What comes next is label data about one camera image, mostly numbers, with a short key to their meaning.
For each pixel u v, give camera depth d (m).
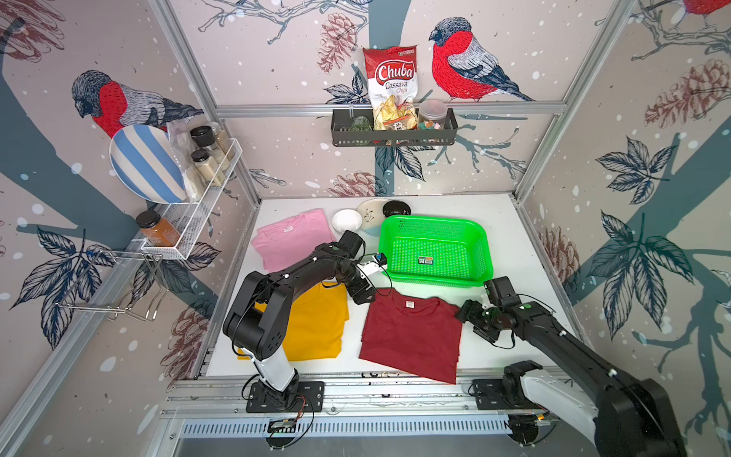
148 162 0.67
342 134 0.88
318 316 0.88
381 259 0.81
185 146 0.73
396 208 1.11
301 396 0.72
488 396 0.73
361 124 0.92
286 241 1.08
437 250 1.04
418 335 0.85
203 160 0.75
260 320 0.46
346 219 1.10
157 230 0.61
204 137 0.79
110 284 0.56
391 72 0.78
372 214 1.15
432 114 0.82
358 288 0.79
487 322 0.71
